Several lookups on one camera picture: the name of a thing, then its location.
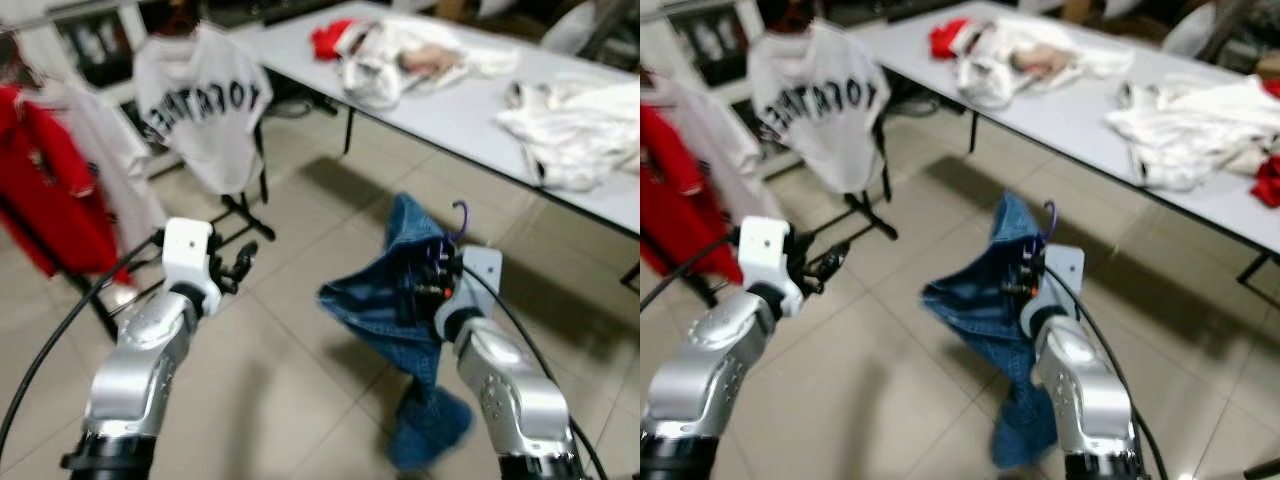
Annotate white plastic chair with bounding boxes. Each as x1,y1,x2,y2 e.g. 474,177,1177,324
540,0,601,56
1160,0,1226,56

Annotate small red cloth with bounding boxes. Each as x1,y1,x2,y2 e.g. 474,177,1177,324
930,18,973,59
312,18,361,61

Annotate crumpled white garment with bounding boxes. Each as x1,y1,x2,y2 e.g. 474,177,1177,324
1105,75,1280,191
495,80,641,191

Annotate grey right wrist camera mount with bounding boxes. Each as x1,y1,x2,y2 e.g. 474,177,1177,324
455,245,504,326
1040,245,1086,336

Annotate large white table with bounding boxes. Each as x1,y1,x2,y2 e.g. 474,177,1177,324
850,0,1280,311
225,0,641,291

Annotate white jersey with black lettering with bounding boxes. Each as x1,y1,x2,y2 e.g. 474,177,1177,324
748,22,891,196
133,25,273,196

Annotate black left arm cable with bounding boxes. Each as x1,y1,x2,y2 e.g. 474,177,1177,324
640,232,746,311
0,230,166,456

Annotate red garment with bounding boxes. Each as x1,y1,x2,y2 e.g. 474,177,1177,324
1250,75,1280,208

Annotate white shirt with red collar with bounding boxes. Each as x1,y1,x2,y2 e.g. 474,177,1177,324
655,70,786,231
40,80,169,256

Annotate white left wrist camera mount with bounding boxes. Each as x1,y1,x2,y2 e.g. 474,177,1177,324
738,218,801,319
160,218,223,319

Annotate white garment with pink patch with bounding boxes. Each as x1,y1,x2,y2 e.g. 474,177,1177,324
335,20,521,111
950,20,1136,109

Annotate blue denim jeans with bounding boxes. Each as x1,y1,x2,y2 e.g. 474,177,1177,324
920,192,1061,471
318,192,476,471

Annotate blue plastic hanger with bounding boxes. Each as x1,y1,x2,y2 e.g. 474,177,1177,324
428,202,471,291
1025,200,1059,286

